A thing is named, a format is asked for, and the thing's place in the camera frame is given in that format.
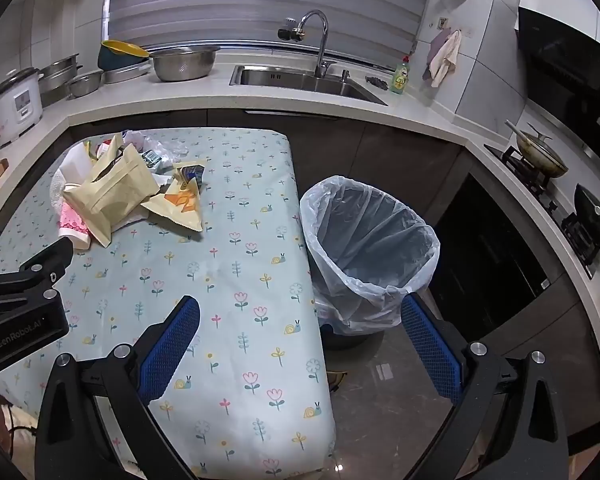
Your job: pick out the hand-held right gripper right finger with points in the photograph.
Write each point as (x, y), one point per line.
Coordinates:
(430, 347)

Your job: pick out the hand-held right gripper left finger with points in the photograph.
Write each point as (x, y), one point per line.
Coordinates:
(172, 347)

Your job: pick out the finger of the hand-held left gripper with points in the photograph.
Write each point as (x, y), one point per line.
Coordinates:
(40, 267)

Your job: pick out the dark trash bin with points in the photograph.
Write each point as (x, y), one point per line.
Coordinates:
(345, 341)

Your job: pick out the clear plastic bin liner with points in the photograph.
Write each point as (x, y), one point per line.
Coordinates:
(375, 240)

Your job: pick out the pink patterned packet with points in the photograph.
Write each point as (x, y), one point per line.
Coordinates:
(72, 222)

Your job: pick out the floral tablecloth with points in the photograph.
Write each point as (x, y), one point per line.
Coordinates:
(220, 270)

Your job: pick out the built-in black oven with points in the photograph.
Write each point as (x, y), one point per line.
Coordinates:
(485, 260)

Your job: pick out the white crumpled paper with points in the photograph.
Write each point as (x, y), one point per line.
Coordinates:
(72, 167)

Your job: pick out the beige tissue packet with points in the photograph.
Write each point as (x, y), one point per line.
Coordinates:
(115, 190)

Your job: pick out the white rice cooker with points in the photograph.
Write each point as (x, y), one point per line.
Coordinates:
(15, 105)

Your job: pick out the yellow orange snack packet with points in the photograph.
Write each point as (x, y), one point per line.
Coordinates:
(180, 207)

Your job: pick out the stacked steel pots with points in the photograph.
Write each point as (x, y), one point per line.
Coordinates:
(60, 77)

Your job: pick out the crumpled clear plastic wrap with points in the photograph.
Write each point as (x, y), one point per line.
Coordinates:
(167, 147)

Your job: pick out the small steel bowl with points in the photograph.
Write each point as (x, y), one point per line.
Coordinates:
(85, 85)

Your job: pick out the beige blue snack wrapper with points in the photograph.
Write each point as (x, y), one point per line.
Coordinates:
(190, 167)

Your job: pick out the black gas stove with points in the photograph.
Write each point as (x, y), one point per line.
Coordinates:
(535, 182)

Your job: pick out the black pan with lid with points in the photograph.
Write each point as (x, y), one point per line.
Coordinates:
(592, 215)

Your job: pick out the steel tray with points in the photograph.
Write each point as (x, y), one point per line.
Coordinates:
(125, 75)

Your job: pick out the blue yellow bowl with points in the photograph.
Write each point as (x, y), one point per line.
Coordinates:
(117, 57)

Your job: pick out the wok with lid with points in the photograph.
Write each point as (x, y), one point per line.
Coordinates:
(542, 155)

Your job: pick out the steel colander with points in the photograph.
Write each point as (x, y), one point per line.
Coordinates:
(185, 65)

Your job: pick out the green dish soap bottle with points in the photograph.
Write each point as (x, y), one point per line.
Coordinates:
(400, 80)

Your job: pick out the dark scrubber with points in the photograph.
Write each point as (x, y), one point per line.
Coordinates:
(376, 82)

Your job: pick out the cream hanging towel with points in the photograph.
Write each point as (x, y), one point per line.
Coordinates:
(442, 57)

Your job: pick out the steel sink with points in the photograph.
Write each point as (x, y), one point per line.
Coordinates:
(300, 80)

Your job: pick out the purple hanging cloth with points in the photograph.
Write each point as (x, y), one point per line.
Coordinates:
(436, 45)

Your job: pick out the black range hood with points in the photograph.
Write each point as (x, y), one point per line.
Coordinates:
(565, 60)

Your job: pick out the chrome faucet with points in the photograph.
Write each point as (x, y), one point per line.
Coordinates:
(325, 35)

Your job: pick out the grey window blind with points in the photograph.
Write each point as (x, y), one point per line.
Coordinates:
(260, 5)

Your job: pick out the wall socket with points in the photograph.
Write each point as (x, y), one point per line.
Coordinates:
(444, 23)

